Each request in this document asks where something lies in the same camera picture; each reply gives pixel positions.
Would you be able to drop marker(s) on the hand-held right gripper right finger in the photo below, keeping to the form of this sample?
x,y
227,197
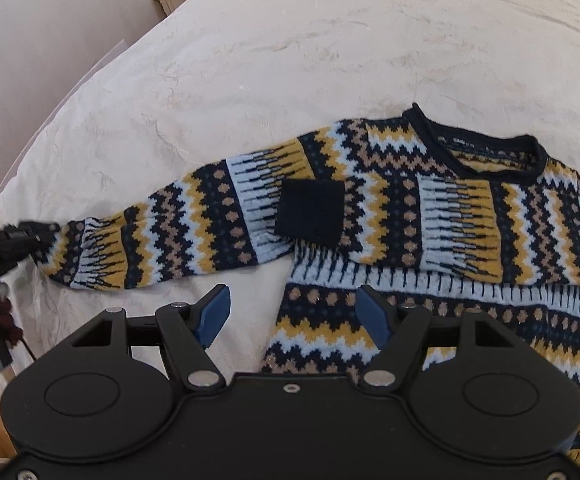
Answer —
x,y
369,317

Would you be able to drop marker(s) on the patterned knit sweater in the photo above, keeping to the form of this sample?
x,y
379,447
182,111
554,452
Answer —
x,y
444,210

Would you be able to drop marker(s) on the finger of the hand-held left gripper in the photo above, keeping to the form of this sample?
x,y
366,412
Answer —
x,y
40,237

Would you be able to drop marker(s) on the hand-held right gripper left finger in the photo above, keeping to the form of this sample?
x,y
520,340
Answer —
x,y
216,316

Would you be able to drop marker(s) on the white bedspread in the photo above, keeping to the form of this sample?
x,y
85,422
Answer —
x,y
270,60

